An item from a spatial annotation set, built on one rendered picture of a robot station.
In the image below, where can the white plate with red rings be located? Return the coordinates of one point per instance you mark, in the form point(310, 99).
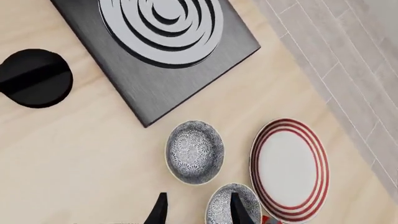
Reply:
point(290, 168)

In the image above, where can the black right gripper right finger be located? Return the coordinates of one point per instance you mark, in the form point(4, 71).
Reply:
point(238, 210)

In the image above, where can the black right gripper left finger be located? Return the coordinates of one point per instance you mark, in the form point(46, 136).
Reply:
point(158, 210)

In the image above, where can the red patterned object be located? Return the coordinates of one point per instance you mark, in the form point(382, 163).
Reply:
point(270, 220)

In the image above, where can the round black stove knob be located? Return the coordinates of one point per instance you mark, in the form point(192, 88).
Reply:
point(34, 78)

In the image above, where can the flat black stove plate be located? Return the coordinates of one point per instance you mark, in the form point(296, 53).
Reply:
point(174, 70)

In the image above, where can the patterned black white bowl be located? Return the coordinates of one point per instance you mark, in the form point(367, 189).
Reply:
point(195, 152)
point(222, 205)

